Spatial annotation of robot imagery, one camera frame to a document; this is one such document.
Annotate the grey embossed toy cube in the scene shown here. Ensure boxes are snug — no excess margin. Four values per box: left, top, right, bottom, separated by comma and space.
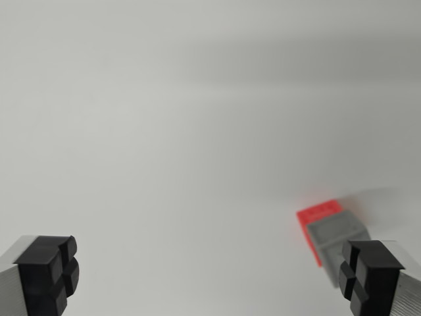
306, 210, 371, 289

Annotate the red toy cube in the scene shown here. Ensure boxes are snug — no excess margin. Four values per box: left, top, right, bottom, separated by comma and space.
295, 199, 346, 268

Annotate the black-tipped silver gripper left finger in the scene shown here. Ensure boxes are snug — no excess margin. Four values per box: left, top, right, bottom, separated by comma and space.
0, 234, 80, 316

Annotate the black-tipped silver gripper right finger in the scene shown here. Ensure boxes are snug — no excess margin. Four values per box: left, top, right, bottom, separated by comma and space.
338, 239, 421, 316

